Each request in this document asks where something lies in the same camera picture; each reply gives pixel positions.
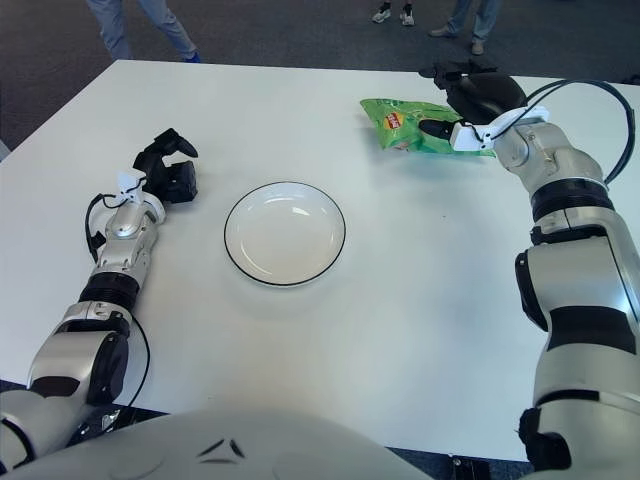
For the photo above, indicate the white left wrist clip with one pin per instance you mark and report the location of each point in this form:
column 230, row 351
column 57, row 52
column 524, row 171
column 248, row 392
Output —
column 127, row 185

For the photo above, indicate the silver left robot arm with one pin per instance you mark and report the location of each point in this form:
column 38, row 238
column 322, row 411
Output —
column 125, row 240

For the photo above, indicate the person with blue shoes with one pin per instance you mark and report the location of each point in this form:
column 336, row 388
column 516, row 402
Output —
column 115, row 30

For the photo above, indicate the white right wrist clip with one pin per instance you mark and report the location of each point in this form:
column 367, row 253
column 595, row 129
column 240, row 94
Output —
column 467, row 137

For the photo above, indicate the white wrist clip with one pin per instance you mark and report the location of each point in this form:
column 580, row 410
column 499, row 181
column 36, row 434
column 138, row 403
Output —
column 467, row 137
column 127, row 185

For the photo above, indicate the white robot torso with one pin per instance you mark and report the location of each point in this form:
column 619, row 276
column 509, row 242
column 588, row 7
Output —
column 250, row 445

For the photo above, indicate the green chips snack bag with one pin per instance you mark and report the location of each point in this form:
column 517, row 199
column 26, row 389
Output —
column 400, row 137

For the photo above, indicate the person with white sneakers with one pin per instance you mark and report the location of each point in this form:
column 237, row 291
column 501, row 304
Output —
column 382, row 15

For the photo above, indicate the person with tan shoes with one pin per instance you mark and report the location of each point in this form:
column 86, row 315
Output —
column 482, row 20

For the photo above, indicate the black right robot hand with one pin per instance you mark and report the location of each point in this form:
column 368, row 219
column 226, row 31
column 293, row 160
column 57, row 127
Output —
column 485, row 97

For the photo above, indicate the white plate black rim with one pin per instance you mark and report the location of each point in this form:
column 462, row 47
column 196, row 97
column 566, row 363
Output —
column 285, row 235

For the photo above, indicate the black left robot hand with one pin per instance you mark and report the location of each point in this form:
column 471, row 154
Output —
column 180, row 182

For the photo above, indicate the white neighbouring table leg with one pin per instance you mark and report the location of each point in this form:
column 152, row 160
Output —
column 4, row 152

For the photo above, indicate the dark object beyond table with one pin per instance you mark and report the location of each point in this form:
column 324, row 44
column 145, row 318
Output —
column 632, row 79

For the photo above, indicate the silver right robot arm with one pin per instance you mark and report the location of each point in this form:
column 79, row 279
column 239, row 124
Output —
column 575, row 280

